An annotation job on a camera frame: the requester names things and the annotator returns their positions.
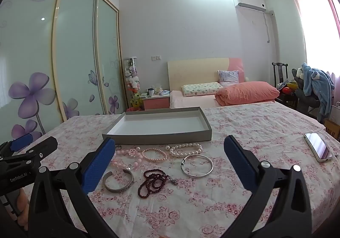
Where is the pale pink charm bracelet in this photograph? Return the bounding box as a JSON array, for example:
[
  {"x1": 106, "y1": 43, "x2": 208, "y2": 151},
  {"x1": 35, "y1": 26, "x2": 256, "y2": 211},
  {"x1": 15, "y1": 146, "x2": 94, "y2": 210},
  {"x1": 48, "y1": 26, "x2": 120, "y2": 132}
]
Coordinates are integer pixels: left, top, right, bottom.
[{"x1": 110, "y1": 148, "x2": 142, "y2": 172}]

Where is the colourful toy heap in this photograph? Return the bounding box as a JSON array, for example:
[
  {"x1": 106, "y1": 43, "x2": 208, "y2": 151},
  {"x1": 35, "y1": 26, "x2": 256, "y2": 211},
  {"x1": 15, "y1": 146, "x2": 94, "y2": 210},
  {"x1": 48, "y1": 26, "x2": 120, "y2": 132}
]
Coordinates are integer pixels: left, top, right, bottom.
[{"x1": 278, "y1": 81, "x2": 298, "y2": 95}]

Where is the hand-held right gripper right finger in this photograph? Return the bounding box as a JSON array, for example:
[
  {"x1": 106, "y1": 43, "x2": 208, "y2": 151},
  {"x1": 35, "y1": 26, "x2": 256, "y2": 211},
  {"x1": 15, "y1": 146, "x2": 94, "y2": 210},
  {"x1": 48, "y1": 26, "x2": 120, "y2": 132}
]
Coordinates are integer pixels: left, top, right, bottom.
[{"x1": 224, "y1": 135, "x2": 312, "y2": 238}]

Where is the person's left hand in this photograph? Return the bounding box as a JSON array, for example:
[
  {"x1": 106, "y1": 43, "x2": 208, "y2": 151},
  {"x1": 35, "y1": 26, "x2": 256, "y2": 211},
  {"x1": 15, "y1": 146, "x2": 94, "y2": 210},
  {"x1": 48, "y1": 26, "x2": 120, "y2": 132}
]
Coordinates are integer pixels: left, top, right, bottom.
[{"x1": 14, "y1": 189, "x2": 31, "y2": 228}]

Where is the pink and beige nightstand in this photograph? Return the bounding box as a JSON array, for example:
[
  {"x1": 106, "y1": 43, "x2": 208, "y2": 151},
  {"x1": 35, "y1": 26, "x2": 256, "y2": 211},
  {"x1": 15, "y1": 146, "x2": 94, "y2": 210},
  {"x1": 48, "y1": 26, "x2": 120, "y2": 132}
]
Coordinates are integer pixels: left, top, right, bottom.
[{"x1": 141, "y1": 94, "x2": 170, "y2": 111}]

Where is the floral print pillow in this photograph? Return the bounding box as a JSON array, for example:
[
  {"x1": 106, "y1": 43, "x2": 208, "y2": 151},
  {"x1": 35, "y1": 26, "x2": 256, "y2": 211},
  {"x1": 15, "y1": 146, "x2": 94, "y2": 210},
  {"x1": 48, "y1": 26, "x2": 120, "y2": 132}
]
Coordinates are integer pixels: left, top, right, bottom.
[{"x1": 181, "y1": 82, "x2": 224, "y2": 97}]

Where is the cardboard box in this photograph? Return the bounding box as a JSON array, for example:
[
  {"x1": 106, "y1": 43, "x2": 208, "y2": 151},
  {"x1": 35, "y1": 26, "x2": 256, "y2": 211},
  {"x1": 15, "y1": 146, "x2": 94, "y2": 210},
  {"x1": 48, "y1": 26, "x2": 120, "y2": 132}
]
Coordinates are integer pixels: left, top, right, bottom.
[{"x1": 325, "y1": 118, "x2": 340, "y2": 140}]

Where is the pink floral tablecloth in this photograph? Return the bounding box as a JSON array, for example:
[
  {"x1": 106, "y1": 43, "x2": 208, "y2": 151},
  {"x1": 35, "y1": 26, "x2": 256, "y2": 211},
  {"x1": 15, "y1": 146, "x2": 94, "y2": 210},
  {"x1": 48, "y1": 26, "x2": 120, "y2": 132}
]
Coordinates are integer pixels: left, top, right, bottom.
[{"x1": 16, "y1": 101, "x2": 340, "y2": 238}]

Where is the floral sliding door wardrobe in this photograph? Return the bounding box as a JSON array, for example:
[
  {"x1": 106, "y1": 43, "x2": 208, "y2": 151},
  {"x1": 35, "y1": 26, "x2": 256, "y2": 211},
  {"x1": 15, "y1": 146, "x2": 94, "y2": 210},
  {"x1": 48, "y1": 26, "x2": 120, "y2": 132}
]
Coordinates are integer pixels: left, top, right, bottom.
[{"x1": 0, "y1": 0, "x2": 128, "y2": 143}]

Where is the smartphone in clear case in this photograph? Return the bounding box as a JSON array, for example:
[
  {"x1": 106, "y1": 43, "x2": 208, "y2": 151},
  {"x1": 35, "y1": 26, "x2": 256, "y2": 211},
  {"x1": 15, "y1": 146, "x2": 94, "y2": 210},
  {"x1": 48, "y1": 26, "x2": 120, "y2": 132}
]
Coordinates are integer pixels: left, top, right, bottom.
[{"x1": 304, "y1": 132, "x2": 334, "y2": 162}]

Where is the small lilac patterned cushion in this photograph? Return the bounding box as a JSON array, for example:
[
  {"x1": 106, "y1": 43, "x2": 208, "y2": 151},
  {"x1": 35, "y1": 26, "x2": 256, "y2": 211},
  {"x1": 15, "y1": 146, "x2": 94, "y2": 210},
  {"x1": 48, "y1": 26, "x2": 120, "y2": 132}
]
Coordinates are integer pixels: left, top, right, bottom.
[{"x1": 218, "y1": 70, "x2": 239, "y2": 87}]

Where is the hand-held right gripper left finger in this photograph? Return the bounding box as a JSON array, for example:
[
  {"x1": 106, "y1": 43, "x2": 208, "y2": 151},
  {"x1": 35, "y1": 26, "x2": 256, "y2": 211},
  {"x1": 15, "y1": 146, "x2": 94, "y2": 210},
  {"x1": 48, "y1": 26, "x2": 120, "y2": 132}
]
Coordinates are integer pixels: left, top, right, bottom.
[{"x1": 28, "y1": 137, "x2": 119, "y2": 238}]

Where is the dark wooden chair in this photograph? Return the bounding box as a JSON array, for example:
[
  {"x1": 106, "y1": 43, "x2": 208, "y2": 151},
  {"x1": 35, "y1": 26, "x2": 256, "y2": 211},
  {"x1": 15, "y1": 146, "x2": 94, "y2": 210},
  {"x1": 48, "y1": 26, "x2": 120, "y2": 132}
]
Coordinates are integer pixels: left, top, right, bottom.
[{"x1": 272, "y1": 63, "x2": 291, "y2": 103}]

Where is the pink pearl bracelet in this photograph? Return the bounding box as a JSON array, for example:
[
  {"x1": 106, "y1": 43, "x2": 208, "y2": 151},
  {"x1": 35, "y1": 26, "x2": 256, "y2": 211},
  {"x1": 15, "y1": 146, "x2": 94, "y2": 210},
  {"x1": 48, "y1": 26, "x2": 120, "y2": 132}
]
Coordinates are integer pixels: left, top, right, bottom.
[{"x1": 141, "y1": 148, "x2": 168, "y2": 163}]

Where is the grey office chair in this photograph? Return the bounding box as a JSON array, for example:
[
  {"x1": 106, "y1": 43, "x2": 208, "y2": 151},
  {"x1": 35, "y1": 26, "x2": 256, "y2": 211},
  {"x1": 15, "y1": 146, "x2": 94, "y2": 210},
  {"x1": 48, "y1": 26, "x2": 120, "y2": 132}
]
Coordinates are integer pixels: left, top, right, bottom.
[{"x1": 292, "y1": 68, "x2": 322, "y2": 119}]

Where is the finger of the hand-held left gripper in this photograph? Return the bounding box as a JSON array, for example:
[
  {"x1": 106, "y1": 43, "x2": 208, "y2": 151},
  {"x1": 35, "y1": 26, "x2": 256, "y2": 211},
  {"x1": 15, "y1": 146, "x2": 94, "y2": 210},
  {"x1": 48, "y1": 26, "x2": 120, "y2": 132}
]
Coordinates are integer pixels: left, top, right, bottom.
[
  {"x1": 0, "y1": 136, "x2": 58, "y2": 172},
  {"x1": 0, "y1": 134, "x2": 34, "y2": 154}
]

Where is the clear plush toy tube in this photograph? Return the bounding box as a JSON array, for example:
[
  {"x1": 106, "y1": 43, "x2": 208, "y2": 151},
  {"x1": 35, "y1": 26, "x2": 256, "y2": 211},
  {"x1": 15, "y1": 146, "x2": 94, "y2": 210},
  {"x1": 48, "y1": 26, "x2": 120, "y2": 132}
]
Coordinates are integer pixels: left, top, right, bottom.
[{"x1": 123, "y1": 57, "x2": 141, "y2": 111}]

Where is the blue plush robe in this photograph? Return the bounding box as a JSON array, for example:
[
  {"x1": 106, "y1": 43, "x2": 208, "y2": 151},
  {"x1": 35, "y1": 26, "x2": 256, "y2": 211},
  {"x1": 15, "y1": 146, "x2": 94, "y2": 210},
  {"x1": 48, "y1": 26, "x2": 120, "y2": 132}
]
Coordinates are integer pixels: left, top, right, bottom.
[{"x1": 301, "y1": 63, "x2": 334, "y2": 121}]

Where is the silver cuff bracelet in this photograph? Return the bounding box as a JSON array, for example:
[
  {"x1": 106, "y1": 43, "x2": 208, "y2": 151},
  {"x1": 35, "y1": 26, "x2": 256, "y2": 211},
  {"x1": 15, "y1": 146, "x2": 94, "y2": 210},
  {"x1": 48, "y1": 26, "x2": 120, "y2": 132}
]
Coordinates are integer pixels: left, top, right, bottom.
[{"x1": 103, "y1": 169, "x2": 134, "y2": 193}]

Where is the grey cardboard tray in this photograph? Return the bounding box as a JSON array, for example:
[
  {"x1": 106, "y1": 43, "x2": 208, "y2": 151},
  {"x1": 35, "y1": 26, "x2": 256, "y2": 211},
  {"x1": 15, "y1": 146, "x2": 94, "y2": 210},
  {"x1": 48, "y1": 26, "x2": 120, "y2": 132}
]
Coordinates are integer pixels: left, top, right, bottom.
[{"x1": 102, "y1": 106, "x2": 212, "y2": 145}]

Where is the beige and pink headboard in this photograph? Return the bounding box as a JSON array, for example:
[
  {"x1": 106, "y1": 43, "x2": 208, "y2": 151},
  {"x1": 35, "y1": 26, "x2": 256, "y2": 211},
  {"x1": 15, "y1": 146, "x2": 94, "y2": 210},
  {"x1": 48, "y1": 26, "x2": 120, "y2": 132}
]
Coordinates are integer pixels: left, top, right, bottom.
[{"x1": 167, "y1": 58, "x2": 246, "y2": 92}]

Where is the white air conditioner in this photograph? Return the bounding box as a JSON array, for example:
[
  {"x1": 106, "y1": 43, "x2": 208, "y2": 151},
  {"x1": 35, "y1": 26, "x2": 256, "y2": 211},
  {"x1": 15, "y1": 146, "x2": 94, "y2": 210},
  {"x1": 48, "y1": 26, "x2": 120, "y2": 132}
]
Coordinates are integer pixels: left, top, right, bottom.
[{"x1": 233, "y1": 0, "x2": 267, "y2": 11}]

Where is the folded salmon quilt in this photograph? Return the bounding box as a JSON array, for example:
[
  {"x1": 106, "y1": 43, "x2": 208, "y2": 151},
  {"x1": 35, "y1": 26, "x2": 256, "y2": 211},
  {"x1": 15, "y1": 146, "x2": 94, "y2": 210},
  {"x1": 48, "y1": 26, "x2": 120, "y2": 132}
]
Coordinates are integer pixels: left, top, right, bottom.
[{"x1": 215, "y1": 81, "x2": 280, "y2": 107}]

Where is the thin silver bangle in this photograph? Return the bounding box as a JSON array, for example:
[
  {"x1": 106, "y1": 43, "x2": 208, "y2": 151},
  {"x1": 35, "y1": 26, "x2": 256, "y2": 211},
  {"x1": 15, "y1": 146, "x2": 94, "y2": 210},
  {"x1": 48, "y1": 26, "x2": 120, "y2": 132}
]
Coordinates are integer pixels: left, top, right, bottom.
[{"x1": 181, "y1": 154, "x2": 214, "y2": 178}]

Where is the white pearl necklace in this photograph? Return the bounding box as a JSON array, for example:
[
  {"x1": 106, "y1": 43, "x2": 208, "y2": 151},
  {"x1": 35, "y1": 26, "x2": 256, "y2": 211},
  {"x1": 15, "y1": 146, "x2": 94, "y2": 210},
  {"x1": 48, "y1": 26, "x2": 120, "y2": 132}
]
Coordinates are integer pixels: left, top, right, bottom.
[{"x1": 165, "y1": 143, "x2": 203, "y2": 157}]

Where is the dark red bead necklace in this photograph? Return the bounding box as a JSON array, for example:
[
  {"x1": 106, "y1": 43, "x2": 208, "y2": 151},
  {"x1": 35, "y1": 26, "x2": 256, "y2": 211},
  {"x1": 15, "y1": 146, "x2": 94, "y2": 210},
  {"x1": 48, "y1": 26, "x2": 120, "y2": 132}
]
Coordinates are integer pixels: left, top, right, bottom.
[{"x1": 137, "y1": 169, "x2": 178, "y2": 198}]

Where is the bed with pink sheet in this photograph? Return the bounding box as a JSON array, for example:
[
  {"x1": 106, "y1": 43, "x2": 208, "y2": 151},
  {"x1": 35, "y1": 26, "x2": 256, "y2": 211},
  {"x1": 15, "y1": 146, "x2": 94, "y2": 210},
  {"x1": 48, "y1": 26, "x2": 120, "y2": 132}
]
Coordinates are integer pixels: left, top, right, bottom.
[{"x1": 169, "y1": 90, "x2": 221, "y2": 109}]

